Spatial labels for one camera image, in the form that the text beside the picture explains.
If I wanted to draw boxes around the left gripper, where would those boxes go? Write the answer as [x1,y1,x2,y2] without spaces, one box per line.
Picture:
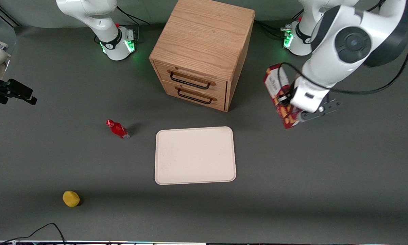
[278,76,341,123]

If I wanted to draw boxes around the red cookie box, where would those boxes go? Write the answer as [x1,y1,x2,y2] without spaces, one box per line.
[263,64,303,129]

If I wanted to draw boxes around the beige rectangular tray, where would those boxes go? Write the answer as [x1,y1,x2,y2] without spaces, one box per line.
[155,126,237,185]

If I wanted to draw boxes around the small red bottle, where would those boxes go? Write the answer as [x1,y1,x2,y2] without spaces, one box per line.
[106,119,131,140]

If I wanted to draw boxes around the wooden two-drawer cabinet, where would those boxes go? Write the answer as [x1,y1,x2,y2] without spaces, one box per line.
[149,0,256,112]

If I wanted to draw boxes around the black left arm hose cable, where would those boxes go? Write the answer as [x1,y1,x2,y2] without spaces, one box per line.
[278,0,408,96]

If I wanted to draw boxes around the black frame rail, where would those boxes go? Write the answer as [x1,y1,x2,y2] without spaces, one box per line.
[0,0,21,28]

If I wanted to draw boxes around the black left base cables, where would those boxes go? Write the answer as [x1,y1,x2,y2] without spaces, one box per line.
[255,10,305,40]

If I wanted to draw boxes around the black drawer handle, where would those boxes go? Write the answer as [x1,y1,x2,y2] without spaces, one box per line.
[175,87,217,105]
[168,70,216,90]

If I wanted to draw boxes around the thin black table cable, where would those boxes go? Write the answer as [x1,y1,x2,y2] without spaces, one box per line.
[0,223,67,244]

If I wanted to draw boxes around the black right base cable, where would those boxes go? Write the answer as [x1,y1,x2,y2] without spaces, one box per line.
[117,6,150,42]

